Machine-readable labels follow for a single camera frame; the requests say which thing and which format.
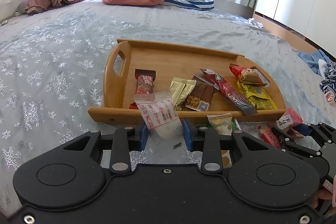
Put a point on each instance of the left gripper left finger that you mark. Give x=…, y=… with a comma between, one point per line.
x=125, y=140

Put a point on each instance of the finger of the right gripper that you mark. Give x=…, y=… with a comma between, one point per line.
x=312, y=130
x=285, y=140

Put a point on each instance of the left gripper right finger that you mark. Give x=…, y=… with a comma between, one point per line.
x=205, y=140

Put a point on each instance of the red cracker packet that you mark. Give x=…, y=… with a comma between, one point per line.
x=268, y=136

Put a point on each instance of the pink white cake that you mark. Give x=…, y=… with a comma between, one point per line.
x=288, y=121

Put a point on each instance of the white gold dotted candy packet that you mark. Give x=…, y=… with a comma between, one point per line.
x=222, y=123

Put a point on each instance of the brown almond chocolate bar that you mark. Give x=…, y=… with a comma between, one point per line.
x=201, y=96

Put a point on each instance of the white red printed pastry packet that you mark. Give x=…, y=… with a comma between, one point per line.
x=158, y=113

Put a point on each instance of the yellow snack packet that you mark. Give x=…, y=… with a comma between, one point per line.
x=256, y=96

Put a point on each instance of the red black long snack bar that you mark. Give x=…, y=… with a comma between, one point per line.
x=229, y=92

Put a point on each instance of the gold foil snack bar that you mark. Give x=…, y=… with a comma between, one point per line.
x=180, y=89

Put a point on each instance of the gold red nut packet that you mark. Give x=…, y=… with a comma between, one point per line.
x=246, y=75

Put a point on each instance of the dark red chocolate bar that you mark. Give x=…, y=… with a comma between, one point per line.
x=145, y=79

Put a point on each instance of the wooden serving tray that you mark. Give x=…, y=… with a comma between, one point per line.
x=169, y=61

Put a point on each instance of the blue clothes pile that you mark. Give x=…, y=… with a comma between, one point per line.
x=323, y=66

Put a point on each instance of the crumpled clear plastic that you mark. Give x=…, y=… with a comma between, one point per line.
x=253, y=22

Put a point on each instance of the snowflake bedspread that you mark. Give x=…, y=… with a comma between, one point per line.
x=53, y=64

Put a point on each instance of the wooden bed frame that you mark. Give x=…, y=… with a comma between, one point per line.
x=294, y=40

